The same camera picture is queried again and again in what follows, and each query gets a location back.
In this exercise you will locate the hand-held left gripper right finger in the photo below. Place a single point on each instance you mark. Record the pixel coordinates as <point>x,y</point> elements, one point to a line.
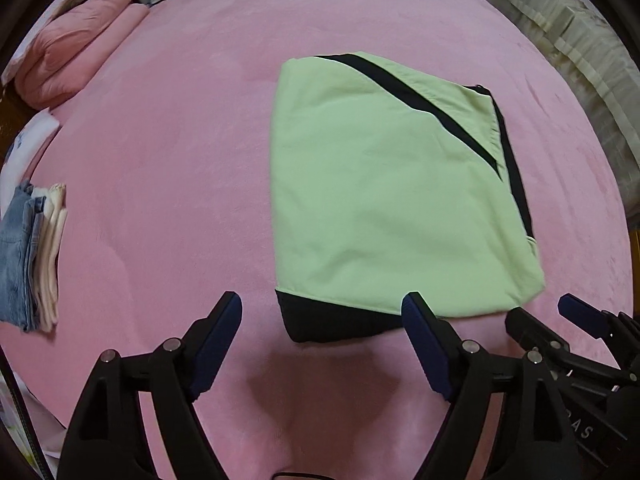
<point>425,350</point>

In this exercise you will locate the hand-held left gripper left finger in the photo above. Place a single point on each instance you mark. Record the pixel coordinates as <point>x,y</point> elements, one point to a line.
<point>220,335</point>

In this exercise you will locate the pink folded quilt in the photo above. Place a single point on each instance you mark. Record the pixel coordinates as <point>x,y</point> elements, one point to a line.
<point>70,55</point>

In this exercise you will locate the folded blue jeans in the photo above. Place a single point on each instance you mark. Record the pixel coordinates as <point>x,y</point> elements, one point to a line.
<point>17,260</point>

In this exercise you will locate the pink fleece bed blanket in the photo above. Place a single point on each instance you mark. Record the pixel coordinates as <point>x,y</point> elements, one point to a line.
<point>165,160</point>

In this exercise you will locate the folded cream clothes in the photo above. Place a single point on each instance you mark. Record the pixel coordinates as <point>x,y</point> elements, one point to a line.
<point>50,260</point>

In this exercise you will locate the pale pink frilled pillow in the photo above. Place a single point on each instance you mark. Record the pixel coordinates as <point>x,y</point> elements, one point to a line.
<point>30,45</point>

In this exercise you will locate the green and black jacket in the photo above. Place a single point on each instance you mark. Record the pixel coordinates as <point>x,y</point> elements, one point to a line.
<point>390,200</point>

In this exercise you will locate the beige pleated curtain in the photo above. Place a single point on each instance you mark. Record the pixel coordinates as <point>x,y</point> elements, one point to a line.
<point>575,35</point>

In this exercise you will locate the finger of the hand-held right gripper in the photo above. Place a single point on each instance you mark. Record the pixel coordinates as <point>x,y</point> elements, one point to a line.
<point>582,312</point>
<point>535,332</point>

